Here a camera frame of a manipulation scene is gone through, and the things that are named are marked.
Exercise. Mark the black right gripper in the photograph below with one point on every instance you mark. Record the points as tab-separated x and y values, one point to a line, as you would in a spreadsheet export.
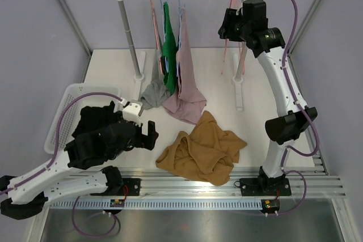
230	18

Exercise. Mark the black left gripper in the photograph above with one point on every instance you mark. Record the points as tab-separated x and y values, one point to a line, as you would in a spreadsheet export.
147	141

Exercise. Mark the pink hanger of black top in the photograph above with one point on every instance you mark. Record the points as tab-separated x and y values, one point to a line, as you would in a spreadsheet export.
242	51

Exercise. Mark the pink hanger of brown top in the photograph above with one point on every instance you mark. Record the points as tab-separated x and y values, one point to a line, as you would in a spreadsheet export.
225	55

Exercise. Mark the black tank top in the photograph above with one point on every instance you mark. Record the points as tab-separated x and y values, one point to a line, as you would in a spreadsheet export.
94	118

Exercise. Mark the brown tank top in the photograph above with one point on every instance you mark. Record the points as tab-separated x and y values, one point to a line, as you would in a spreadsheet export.
207	154

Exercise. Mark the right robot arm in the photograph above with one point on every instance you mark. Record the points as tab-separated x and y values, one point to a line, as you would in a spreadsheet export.
249	24

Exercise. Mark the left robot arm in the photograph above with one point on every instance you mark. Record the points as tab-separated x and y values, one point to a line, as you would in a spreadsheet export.
28	194

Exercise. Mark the grey tank top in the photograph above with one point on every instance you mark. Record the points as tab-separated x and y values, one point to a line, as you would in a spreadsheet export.
156	93

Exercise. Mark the blue hanger of mauve top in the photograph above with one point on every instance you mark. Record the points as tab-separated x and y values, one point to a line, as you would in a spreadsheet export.
179	54

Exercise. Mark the mauve pink tank top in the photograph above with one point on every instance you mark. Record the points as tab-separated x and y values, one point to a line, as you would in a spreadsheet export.
187	102

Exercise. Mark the green tank top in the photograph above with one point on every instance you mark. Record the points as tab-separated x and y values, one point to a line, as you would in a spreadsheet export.
169	51

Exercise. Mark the blue hanger of green top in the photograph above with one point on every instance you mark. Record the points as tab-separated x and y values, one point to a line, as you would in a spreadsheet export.
162	12

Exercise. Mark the pink hanger of grey top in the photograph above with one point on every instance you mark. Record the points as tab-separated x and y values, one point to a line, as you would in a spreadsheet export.
157	39

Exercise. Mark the white plastic basket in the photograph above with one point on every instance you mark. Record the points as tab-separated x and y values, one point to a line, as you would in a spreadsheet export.
72	116

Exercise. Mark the silver clothes rack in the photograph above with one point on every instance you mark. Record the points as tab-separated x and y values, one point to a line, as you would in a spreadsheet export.
138	61

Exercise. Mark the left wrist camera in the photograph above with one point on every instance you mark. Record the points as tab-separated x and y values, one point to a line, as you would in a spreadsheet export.
132	111

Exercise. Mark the white slotted cable duct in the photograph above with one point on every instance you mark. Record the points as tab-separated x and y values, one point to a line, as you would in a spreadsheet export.
166	204

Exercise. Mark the right aluminium frame post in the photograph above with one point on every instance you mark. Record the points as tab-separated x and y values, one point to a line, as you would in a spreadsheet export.
304	25

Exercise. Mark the aluminium frame post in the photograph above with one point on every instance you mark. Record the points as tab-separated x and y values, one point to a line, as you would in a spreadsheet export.
304	25
75	27

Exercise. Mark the left aluminium frame post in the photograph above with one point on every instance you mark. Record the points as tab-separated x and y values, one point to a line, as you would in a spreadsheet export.
75	27

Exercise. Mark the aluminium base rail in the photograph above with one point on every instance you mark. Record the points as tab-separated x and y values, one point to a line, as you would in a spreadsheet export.
160	183

